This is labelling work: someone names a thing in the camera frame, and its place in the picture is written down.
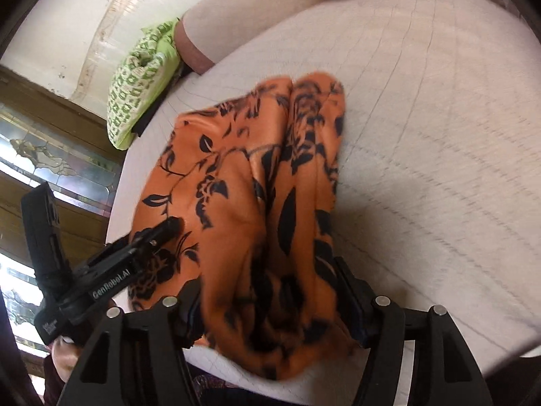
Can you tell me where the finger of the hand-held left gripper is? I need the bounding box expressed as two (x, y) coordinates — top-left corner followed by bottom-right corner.
(127, 217), (184, 258)

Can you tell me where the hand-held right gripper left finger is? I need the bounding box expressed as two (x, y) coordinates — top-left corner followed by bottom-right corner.
(63, 279), (203, 406)

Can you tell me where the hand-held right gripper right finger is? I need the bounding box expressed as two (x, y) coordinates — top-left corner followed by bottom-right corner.
(334, 258), (493, 406)

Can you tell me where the orange floral shirt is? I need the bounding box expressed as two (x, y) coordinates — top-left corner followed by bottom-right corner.
(129, 72), (356, 381)

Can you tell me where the person's left hand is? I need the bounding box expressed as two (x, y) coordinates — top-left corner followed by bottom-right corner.
(51, 335), (85, 383)

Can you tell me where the wooden stained glass door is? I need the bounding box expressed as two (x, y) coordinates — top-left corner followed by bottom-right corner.
(0, 65), (127, 349)

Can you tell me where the green patterned pillow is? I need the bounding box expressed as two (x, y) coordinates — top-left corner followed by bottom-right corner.
(105, 19), (182, 151)

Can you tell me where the pink bolster cushion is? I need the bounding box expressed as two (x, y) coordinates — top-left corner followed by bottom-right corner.
(175, 0), (335, 74)

